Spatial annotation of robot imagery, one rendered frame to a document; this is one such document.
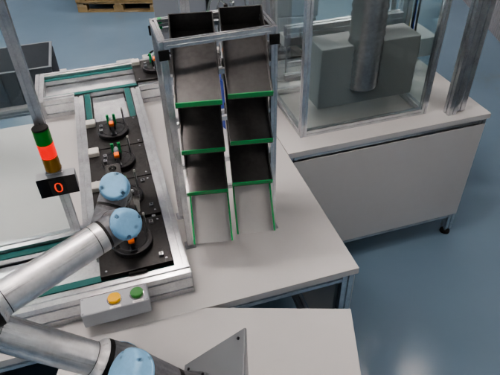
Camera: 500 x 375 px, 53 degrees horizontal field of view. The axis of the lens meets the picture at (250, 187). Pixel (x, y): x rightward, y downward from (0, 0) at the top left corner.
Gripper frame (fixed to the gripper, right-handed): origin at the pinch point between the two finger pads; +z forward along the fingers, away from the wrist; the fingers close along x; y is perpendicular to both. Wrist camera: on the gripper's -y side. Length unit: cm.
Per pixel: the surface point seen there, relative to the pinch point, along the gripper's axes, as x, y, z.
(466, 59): 166, -40, 34
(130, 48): 25, -226, 343
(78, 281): -19.3, 21.6, 10.0
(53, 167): -18.7, -14.1, -3.4
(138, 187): 5.4, -10.0, 30.8
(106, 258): -9.6, 16.1, 11.7
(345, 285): 71, 45, 14
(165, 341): 4.2, 46.5, 0.5
